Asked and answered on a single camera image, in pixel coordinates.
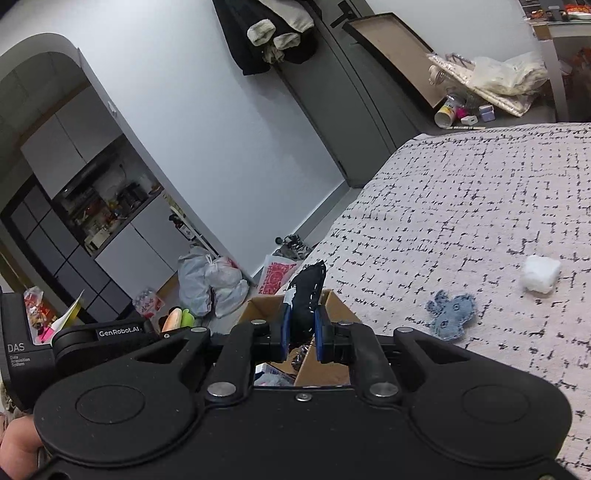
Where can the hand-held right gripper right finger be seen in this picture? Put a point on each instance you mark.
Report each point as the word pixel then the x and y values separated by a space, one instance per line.
pixel 341 344

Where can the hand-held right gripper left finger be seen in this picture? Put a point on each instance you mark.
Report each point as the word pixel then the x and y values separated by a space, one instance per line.
pixel 263 344

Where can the brown cardboard box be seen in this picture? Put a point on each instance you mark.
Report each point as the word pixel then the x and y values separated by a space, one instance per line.
pixel 337 318

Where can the black fabric pouch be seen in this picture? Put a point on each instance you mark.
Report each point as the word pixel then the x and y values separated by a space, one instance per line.
pixel 304 300

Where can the burger squishy toy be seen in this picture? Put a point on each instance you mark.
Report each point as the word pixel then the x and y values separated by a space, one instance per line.
pixel 173 321

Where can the person's left hand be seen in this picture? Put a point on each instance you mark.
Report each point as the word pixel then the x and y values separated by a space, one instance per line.
pixel 18 438

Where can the colourful snack packets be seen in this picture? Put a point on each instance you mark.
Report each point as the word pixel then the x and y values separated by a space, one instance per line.
pixel 39 316

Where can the white plastic bag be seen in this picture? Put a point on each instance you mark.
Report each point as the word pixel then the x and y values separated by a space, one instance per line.
pixel 228 288

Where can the pink printed plastic bag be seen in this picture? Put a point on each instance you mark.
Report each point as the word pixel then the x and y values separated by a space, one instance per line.
pixel 274 277

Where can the grey plastic bag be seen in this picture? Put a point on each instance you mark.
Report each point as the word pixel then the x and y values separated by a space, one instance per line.
pixel 194 281

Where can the black white sneakers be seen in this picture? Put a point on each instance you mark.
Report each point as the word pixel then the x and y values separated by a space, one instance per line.
pixel 293 247

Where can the white kitchen cabinet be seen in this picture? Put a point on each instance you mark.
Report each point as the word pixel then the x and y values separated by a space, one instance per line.
pixel 129 249

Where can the white black-patterned bedspread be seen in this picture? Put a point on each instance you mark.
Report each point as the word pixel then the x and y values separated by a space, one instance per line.
pixel 461 207

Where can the grey door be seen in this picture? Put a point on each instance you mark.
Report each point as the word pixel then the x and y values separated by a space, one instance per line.
pixel 351 115

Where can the paper cup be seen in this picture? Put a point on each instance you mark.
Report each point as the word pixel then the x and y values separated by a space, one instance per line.
pixel 449 113

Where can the small purple box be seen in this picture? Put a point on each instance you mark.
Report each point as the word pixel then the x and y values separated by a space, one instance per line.
pixel 486 113

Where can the dark framed board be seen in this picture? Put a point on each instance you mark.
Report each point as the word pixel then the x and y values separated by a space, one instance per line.
pixel 397 50

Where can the hanging dark clothes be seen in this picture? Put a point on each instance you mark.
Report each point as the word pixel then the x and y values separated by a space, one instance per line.
pixel 258 32

